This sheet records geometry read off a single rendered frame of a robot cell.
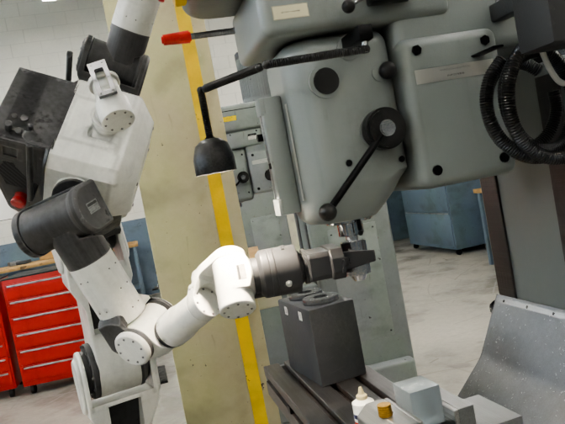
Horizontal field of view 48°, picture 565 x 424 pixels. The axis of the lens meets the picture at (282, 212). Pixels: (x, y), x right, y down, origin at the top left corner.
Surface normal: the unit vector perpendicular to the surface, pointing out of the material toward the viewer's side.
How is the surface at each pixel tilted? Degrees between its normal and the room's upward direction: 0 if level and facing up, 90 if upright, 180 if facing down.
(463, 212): 90
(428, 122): 90
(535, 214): 90
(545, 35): 90
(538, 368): 64
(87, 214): 78
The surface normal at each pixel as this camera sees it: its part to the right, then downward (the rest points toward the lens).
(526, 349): -0.94, -0.26
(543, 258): -0.96, 0.19
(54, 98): 0.30, -0.55
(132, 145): 0.88, -0.22
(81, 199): 0.90, -0.36
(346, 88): 0.23, 0.01
